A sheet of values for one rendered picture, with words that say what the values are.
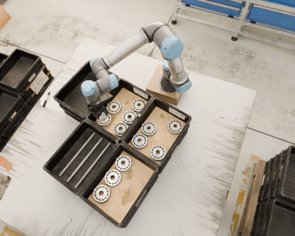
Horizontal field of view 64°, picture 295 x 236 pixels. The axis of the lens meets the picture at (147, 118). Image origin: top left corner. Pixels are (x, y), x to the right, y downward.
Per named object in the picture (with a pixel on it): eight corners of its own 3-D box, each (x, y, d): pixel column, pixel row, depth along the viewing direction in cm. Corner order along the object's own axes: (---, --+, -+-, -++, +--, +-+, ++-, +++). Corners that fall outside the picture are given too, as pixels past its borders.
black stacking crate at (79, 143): (88, 126, 167) (84, 119, 157) (121, 147, 159) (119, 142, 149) (49, 172, 153) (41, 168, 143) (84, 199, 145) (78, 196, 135)
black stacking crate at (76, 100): (92, 69, 189) (88, 60, 179) (121, 85, 181) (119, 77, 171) (58, 105, 175) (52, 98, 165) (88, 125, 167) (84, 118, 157)
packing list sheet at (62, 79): (59, 72, 203) (59, 72, 202) (82, 80, 198) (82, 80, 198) (37, 103, 190) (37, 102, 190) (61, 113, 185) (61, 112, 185)
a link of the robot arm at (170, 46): (183, 74, 170) (168, 19, 121) (195, 88, 163) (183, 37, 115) (169, 83, 171) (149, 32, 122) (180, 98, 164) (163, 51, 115)
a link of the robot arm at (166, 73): (173, 65, 177) (174, 52, 165) (182, 77, 171) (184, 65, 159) (159, 71, 175) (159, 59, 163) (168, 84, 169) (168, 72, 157)
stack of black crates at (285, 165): (265, 160, 218) (290, 144, 178) (299, 173, 212) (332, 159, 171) (255, 202, 202) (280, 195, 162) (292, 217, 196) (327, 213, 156)
